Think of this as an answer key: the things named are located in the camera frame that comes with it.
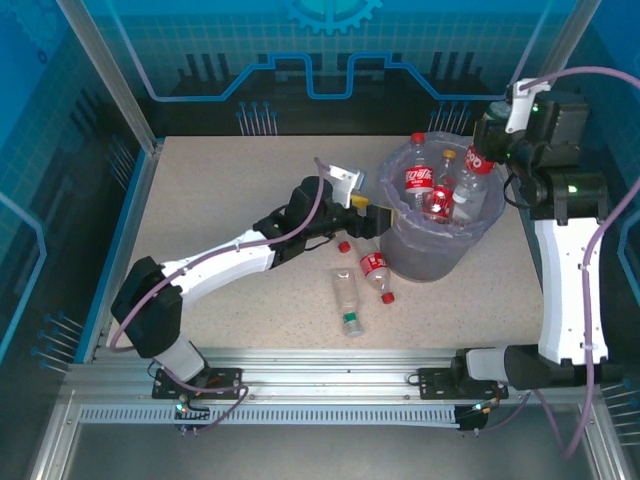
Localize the grey plastic waste bin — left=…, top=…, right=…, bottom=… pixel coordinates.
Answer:
left=377, top=130, right=506, bottom=284

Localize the clear bottle green cap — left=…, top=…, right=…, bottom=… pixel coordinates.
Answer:
left=332, top=268, right=366, bottom=337

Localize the red label bottle yellow cap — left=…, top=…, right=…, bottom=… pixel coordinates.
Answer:
left=422, top=148, right=459, bottom=224

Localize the black connector block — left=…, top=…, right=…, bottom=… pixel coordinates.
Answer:
left=455, top=399, right=496, bottom=436
left=172, top=399, right=214, bottom=437

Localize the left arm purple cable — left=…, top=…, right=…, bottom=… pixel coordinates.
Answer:
left=108, top=157, right=250, bottom=432

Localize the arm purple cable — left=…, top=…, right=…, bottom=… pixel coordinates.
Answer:
left=457, top=67, right=640, bottom=459
left=108, top=157, right=250, bottom=432

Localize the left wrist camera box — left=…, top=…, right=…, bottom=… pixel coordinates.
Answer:
left=325, top=164, right=368, bottom=207

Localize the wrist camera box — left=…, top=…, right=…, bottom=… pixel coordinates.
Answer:
left=325, top=164, right=368, bottom=207
left=503, top=78, right=552, bottom=135

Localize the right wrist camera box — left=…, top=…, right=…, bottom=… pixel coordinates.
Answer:
left=503, top=78, right=552, bottom=135

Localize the aluminium frame post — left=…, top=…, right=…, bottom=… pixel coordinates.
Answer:
left=55, top=0, right=165, bottom=154
left=509, top=0, right=604, bottom=101

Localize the aluminium mounting rail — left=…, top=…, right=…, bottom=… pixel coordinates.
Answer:
left=64, top=347, right=601, bottom=406

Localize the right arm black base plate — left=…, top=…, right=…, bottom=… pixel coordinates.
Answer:
left=417, top=367, right=510, bottom=401

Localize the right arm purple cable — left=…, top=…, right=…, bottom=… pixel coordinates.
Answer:
left=457, top=67, right=640, bottom=459

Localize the blue aluminium table side rail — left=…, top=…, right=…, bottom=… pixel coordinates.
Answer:
left=73, top=142, right=166, bottom=364

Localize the slotted grey cable duct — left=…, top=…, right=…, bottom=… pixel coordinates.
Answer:
left=79, top=404, right=460, bottom=427

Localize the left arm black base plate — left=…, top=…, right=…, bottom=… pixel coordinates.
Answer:
left=152, top=367, right=244, bottom=401

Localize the aluminium frame bar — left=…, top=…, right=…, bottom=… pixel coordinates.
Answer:
left=27, top=399, right=84, bottom=480
left=577, top=402, right=624, bottom=480

